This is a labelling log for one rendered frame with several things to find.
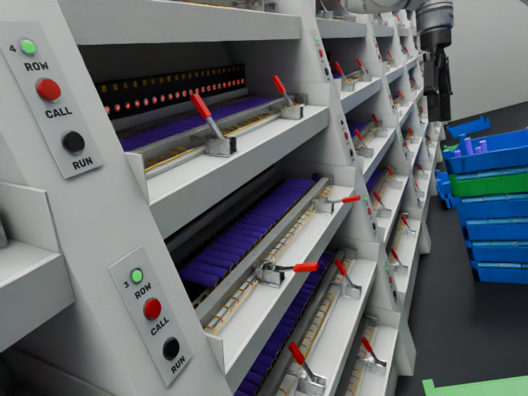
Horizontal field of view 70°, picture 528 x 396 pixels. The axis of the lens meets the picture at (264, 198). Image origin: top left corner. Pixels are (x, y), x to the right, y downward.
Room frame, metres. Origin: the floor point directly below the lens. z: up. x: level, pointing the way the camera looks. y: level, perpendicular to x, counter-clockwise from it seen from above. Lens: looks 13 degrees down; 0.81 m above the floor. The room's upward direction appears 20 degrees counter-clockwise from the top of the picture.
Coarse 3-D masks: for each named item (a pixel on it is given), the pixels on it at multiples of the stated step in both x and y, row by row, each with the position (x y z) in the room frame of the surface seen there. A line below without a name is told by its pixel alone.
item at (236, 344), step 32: (288, 160) 0.95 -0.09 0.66; (352, 192) 0.86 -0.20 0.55; (192, 224) 0.64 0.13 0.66; (320, 224) 0.70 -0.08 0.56; (288, 256) 0.59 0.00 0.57; (320, 256) 0.66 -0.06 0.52; (256, 288) 0.51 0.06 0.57; (288, 288) 0.52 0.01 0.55; (224, 320) 0.45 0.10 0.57; (256, 320) 0.45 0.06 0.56; (224, 352) 0.40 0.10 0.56; (256, 352) 0.43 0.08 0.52
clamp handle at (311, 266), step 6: (300, 264) 0.50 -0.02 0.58; (306, 264) 0.49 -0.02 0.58; (312, 264) 0.49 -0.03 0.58; (276, 270) 0.51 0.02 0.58; (282, 270) 0.51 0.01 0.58; (288, 270) 0.50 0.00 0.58; (294, 270) 0.50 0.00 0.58; (300, 270) 0.49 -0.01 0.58; (306, 270) 0.49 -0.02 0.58; (312, 270) 0.48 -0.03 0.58
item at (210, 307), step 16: (320, 192) 0.82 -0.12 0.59; (304, 208) 0.73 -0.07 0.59; (288, 224) 0.66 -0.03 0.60; (304, 224) 0.68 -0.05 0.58; (272, 240) 0.60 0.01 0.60; (256, 256) 0.55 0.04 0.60; (240, 272) 0.51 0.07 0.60; (224, 288) 0.48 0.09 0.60; (240, 288) 0.49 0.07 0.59; (208, 304) 0.45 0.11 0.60; (224, 304) 0.47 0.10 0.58; (208, 320) 0.44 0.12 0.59
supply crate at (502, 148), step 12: (516, 132) 1.19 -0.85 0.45; (492, 144) 1.25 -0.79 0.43; (504, 144) 1.22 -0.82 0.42; (516, 144) 1.20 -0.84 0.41; (444, 156) 1.18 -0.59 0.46; (468, 156) 1.12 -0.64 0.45; (480, 156) 1.10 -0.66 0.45; (492, 156) 1.08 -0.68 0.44; (504, 156) 1.06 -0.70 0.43; (516, 156) 1.04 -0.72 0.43; (456, 168) 1.16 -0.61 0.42; (468, 168) 1.13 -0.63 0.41; (480, 168) 1.11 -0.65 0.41; (492, 168) 1.08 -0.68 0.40
